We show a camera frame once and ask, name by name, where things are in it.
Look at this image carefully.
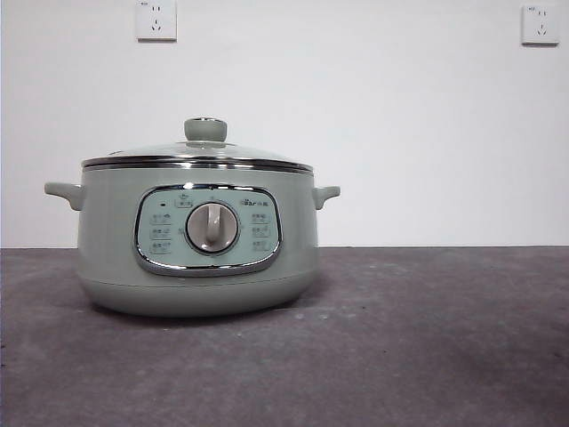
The white wall socket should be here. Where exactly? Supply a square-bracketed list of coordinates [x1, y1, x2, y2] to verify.
[136, 0, 178, 44]
[521, 4, 561, 47]

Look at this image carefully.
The pale green electric cooking pot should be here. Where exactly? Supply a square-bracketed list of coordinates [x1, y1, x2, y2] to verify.
[43, 165, 342, 318]

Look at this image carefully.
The glass lid with green knob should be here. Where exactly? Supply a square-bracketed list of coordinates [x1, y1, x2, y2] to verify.
[81, 117, 315, 173]

